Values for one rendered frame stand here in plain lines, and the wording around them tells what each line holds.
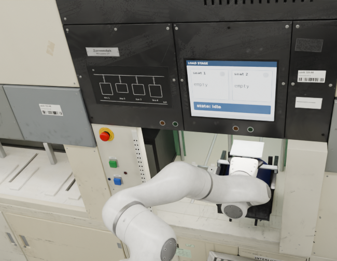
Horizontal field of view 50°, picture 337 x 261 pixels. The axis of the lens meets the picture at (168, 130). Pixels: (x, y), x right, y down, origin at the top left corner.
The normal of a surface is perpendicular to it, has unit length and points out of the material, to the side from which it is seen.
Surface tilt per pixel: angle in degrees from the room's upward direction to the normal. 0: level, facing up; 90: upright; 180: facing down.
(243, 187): 38
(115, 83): 90
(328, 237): 90
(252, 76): 90
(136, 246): 61
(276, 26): 90
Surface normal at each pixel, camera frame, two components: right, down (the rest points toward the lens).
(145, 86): -0.30, 0.56
